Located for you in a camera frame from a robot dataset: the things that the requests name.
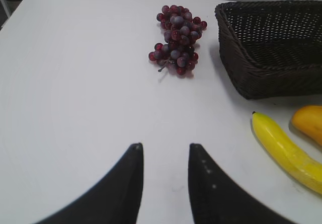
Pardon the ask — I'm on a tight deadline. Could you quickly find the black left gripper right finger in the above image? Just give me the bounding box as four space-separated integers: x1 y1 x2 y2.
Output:
188 143 290 224

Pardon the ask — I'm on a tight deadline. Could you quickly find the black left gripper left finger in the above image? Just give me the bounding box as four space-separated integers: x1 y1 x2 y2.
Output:
40 143 144 223

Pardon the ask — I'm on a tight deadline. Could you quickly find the black woven basket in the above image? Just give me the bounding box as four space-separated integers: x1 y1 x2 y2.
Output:
215 0 321 100

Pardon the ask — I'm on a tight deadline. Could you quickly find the yellow banana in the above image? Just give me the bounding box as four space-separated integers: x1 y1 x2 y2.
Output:
252 112 321 194

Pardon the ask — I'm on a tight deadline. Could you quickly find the orange-yellow mango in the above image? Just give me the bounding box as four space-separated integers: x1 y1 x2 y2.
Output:
291 105 321 145

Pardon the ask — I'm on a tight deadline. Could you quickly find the purple grape bunch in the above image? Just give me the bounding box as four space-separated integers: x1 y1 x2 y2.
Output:
148 5 208 77

